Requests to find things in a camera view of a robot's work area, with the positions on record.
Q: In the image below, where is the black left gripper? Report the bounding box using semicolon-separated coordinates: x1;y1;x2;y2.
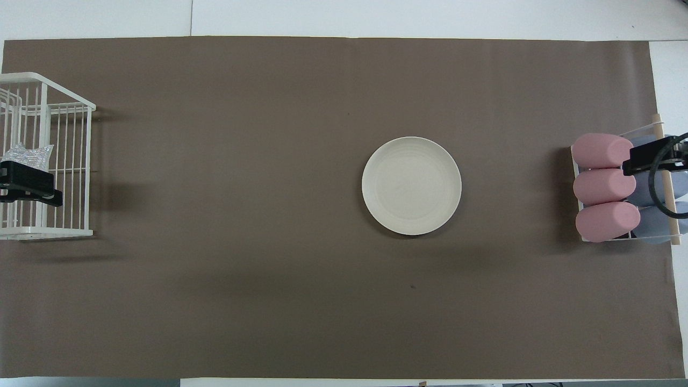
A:
0;160;63;207

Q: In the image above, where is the pink plastic cup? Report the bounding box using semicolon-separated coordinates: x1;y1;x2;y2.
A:
571;133;635;169
576;202;641;242
573;168;637;205

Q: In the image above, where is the brown table mat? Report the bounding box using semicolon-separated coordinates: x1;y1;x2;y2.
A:
0;35;684;379

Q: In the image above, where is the cream round plate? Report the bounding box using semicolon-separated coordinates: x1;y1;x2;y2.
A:
361;136;462;236

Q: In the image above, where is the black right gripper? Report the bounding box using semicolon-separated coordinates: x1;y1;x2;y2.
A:
623;137;688;176

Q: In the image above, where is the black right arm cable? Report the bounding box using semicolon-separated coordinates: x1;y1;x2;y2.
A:
649;133;688;219

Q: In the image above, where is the clear plastic wrap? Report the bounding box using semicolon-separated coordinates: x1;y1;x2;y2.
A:
8;142;55;168

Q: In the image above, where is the blue plastic cup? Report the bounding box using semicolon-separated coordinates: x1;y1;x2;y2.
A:
637;200;688;246
626;171;688;206
629;134;688;174

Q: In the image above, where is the white wire dish rack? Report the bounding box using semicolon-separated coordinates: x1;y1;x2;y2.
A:
0;72;96;240

